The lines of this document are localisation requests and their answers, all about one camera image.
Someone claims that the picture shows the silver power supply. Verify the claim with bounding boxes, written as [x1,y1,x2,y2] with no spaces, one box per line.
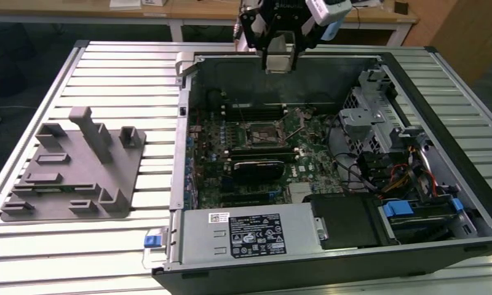
[175,204,326,267]

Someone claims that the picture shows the grey parts rack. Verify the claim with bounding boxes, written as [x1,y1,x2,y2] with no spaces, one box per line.
[0,106,147,222]

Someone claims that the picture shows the black open PC case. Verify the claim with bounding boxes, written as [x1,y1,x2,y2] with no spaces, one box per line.
[150,50,492,295]

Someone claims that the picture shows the black expansion slot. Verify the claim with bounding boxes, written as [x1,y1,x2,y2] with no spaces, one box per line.
[219,192,282,206]

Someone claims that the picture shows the green motherboard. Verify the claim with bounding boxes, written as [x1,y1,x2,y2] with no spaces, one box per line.
[186,103,341,210]

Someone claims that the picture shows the CPU socket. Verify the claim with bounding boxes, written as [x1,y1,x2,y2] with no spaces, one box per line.
[243,120,290,148]

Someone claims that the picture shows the yellow black power wires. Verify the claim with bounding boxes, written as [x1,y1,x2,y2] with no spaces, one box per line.
[375,175,410,193]

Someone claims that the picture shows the wooden desk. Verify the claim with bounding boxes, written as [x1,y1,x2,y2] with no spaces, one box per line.
[65,0,419,47]

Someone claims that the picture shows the wooden cabinet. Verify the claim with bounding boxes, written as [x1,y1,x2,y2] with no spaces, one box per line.
[403,0,492,89]

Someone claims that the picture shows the green RAM stick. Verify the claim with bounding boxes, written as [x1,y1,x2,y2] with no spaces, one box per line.
[31,183,97,193]

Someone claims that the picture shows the silver drive bay cage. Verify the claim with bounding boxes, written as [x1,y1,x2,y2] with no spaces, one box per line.
[337,69,426,156]

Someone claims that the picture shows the wire locking lever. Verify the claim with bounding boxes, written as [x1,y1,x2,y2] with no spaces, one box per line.
[235,103,249,128]

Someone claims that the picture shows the red data wire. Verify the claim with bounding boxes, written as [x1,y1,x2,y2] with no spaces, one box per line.
[389,163,439,197]

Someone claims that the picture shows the silver chipset heatsink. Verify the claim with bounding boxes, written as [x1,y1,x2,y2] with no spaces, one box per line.
[287,183,315,200]

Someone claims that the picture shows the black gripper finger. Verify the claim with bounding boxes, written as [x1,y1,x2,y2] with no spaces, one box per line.
[239,9,271,74]
[290,14,315,73]

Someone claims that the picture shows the hard disk in blue carrier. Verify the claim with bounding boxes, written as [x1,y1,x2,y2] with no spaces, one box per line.
[378,198,464,245]

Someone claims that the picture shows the black graphics card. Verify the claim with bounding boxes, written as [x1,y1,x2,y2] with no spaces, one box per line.
[230,158,286,185]

